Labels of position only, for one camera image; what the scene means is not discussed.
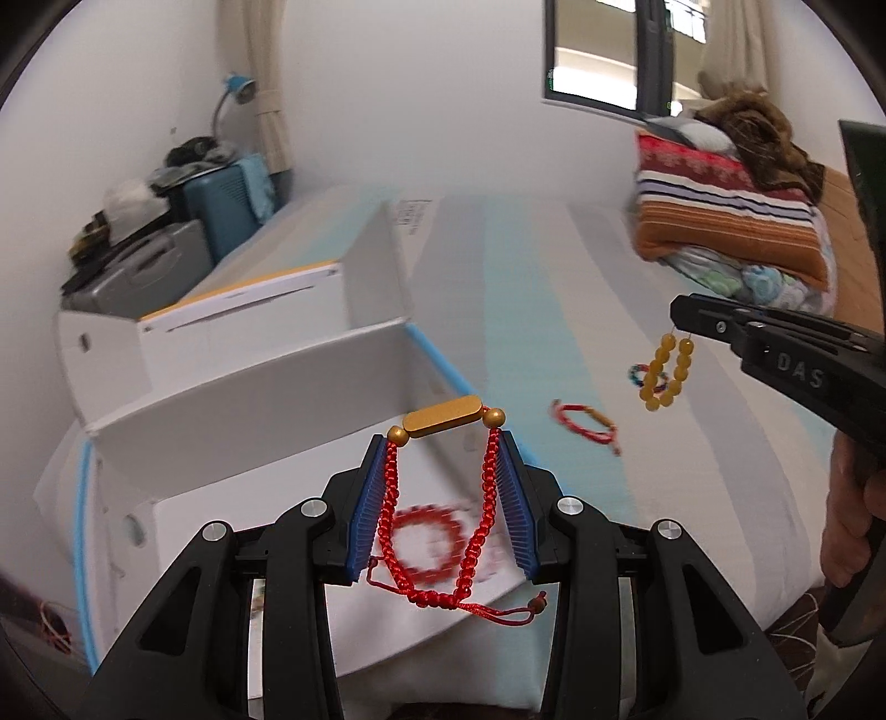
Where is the yellow bead bracelet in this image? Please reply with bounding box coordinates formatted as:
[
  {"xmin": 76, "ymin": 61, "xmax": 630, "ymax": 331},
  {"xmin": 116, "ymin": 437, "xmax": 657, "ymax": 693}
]
[{"xmin": 638, "ymin": 333, "xmax": 695, "ymax": 412}]

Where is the teal suitcase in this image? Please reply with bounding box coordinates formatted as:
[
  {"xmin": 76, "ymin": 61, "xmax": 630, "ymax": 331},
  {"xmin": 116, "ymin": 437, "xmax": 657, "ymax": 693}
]
[{"xmin": 166, "ymin": 156, "xmax": 286, "ymax": 262}]

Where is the multicolour bead bracelet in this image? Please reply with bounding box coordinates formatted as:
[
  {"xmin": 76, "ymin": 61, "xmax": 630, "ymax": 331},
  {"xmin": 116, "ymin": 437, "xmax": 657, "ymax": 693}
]
[{"xmin": 627, "ymin": 363, "xmax": 676, "ymax": 408}]

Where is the grey pillow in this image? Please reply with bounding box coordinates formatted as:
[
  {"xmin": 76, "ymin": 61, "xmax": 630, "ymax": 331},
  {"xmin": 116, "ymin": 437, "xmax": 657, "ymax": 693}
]
[{"xmin": 643, "ymin": 114, "xmax": 739, "ymax": 155}]

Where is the brown blanket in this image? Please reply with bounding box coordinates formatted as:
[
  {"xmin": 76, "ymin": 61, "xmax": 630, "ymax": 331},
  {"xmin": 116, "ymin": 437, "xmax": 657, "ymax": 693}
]
[{"xmin": 692, "ymin": 79, "xmax": 828, "ymax": 203}]

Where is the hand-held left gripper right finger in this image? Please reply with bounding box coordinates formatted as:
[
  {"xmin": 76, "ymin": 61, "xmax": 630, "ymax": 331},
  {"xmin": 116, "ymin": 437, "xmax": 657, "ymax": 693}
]
[{"xmin": 493, "ymin": 429, "xmax": 807, "ymax": 720}]

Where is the white cardboard box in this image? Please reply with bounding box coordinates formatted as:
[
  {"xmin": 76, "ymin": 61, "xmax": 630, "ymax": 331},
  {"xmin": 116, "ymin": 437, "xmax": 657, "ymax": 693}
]
[{"xmin": 34, "ymin": 186, "xmax": 555, "ymax": 683}]

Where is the red cord bracelet gold bar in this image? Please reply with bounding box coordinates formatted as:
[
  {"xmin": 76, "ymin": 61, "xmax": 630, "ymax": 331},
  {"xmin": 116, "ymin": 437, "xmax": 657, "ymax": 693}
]
[{"xmin": 364, "ymin": 396, "xmax": 548, "ymax": 619}]

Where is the wooden headboard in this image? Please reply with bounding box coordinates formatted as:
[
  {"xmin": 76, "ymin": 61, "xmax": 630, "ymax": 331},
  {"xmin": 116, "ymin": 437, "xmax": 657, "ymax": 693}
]
[{"xmin": 820, "ymin": 166, "xmax": 882, "ymax": 328}]

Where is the white plastic bag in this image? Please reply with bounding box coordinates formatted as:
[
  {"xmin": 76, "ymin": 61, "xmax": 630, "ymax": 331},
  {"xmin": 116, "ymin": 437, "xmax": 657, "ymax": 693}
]
[{"xmin": 102, "ymin": 178, "xmax": 152, "ymax": 224}]

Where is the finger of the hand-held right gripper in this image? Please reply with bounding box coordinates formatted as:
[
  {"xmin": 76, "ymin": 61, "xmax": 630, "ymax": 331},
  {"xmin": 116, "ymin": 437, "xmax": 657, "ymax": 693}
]
[
  {"xmin": 735, "ymin": 308, "xmax": 874, "ymax": 345},
  {"xmin": 670, "ymin": 294, "xmax": 752, "ymax": 361}
]

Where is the cream curtain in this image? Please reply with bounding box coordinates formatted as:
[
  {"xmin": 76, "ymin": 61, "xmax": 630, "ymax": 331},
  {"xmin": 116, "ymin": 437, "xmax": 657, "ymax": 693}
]
[
  {"xmin": 698, "ymin": 0, "xmax": 771, "ymax": 92},
  {"xmin": 218, "ymin": 0, "xmax": 296, "ymax": 176}
]

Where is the floral quilt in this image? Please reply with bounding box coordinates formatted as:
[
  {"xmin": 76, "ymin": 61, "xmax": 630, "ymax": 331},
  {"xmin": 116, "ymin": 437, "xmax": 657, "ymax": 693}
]
[{"xmin": 668, "ymin": 248, "xmax": 840, "ymax": 321}]

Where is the dark patterned rug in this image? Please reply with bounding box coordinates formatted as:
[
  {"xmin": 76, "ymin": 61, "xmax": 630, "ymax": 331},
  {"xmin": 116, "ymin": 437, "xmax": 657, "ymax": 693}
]
[{"xmin": 758, "ymin": 588, "xmax": 842, "ymax": 693}]

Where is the blue desk lamp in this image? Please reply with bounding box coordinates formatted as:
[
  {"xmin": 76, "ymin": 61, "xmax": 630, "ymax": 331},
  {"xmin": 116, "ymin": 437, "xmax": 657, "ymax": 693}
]
[{"xmin": 210, "ymin": 72, "xmax": 259, "ymax": 141}]

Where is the black bag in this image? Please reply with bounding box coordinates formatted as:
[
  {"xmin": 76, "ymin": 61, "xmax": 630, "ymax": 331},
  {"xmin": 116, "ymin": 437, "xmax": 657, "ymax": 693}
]
[{"xmin": 148, "ymin": 137, "xmax": 240, "ymax": 189}]

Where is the red bead bracelet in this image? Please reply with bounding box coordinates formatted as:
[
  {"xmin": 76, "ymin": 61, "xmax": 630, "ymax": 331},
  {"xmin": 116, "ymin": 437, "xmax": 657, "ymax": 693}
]
[{"xmin": 377, "ymin": 504, "xmax": 472, "ymax": 584}]

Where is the dark framed window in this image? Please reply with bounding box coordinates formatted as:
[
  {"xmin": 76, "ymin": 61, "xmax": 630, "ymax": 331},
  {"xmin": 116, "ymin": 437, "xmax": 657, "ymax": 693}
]
[{"xmin": 543, "ymin": 0, "xmax": 708, "ymax": 116}]

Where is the red cord bracelet brown tube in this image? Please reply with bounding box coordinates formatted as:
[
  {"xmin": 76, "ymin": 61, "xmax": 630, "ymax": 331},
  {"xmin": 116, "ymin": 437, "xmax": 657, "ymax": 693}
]
[{"xmin": 552, "ymin": 400, "xmax": 622, "ymax": 456}]

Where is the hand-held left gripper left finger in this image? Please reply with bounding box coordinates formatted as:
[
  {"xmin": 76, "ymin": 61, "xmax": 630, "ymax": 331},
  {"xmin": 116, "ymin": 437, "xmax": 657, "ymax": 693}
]
[{"xmin": 79, "ymin": 435, "xmax": 389, "ymax": 720}]

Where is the grey hard case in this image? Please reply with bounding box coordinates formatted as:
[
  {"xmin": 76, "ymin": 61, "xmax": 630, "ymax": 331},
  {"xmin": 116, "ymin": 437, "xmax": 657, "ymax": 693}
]
[{"xmin": 61, "ymin": 220, "xmax": 213, "ymax": 320}]

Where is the person's right hand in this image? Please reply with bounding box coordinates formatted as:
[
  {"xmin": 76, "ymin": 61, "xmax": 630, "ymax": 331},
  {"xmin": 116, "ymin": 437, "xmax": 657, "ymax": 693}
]
[{"xmin": 818, "ymin": 435, "xmax": 886, "ymax": 591}]

